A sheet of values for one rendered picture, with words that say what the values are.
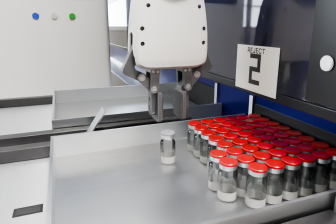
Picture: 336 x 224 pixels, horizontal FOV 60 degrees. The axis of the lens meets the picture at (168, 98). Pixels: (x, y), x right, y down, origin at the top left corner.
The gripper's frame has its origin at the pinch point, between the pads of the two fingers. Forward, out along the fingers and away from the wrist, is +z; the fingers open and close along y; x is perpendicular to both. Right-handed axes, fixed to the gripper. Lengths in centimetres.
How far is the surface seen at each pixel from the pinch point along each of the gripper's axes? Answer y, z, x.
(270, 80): -9.9, -4.1, 8.7
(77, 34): 7, -8, -76
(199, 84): -18.0, 3.3, -26.1
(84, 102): 8.5, 8.7, -39.4
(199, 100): -18.0, 7.2, -25.9
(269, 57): -9.9, -6.9, 8.1
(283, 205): -4.4, 5.5, 18.4
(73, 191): 13.5, 8.7, 3.5
